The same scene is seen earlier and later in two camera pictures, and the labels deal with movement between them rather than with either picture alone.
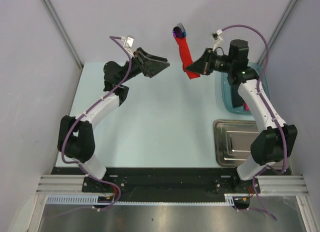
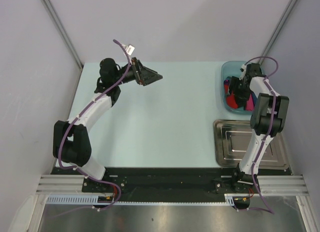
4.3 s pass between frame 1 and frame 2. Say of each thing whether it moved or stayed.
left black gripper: moved
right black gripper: moved
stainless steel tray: stayed
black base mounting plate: stayed
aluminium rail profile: stayed
